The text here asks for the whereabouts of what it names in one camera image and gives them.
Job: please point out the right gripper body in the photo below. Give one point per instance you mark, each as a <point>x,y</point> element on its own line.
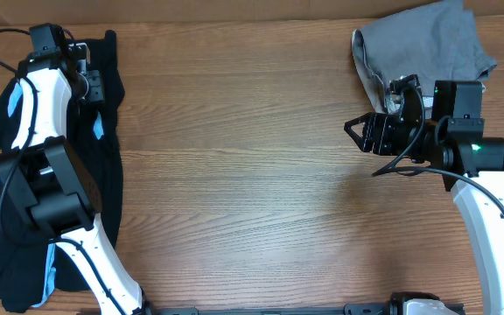
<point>392,138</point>

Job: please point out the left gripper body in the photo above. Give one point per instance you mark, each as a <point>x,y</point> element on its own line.
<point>92,88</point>

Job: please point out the black t-shirt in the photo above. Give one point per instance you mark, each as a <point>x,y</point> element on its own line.
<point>13,233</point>

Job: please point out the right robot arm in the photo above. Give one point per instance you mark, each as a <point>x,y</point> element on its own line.
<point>450,142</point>

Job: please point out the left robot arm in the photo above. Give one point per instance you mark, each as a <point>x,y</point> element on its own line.
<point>44,178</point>

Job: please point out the folded grey shorts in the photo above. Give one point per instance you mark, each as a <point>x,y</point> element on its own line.
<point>437,42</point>

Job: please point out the light blue printed t-shirt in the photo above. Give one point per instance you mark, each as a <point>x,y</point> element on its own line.
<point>30,275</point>

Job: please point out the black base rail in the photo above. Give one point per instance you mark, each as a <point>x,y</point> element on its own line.
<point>347,309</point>

